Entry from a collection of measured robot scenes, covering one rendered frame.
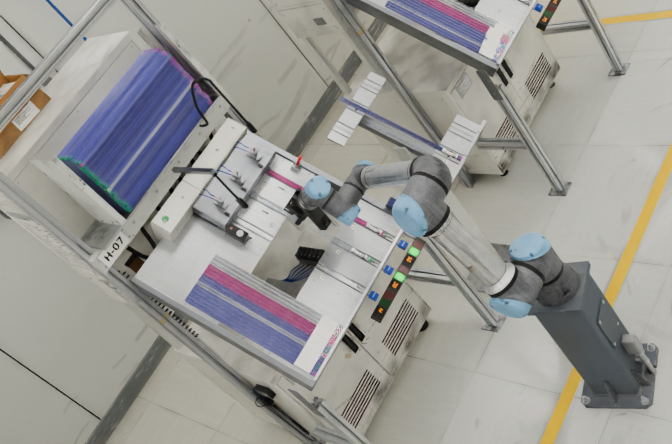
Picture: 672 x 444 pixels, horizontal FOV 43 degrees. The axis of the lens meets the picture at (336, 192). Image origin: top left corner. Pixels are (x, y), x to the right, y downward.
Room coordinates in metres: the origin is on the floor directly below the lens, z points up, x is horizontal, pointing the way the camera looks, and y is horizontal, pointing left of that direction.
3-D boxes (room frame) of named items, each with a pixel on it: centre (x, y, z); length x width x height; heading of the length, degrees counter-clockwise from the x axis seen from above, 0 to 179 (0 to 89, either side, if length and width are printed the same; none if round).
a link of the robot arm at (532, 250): (1.87, -0.33, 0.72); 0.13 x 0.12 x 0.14; 117
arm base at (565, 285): (1.88, -0.33, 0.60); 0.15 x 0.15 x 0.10
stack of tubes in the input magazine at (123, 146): (2.73, 0.37, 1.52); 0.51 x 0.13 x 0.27; 119
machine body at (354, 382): (2.81, 0.48, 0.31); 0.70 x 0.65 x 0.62; 119
